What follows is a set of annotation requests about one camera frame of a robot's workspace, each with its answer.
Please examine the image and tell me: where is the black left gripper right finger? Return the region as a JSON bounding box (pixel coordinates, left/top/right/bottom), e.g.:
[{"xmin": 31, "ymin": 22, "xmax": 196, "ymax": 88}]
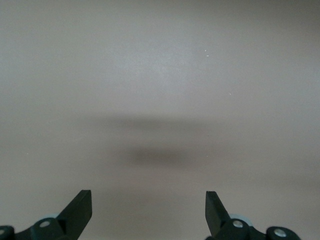
[{"xmin": 204, "ymin": 190, "xmax": 302, "ymax": 240}]

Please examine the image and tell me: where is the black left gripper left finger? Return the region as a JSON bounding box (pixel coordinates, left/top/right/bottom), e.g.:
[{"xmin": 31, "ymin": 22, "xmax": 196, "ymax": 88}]
[{"xmin": 0, "ymin": 189, "xmax": 93, "ymax": 240}]

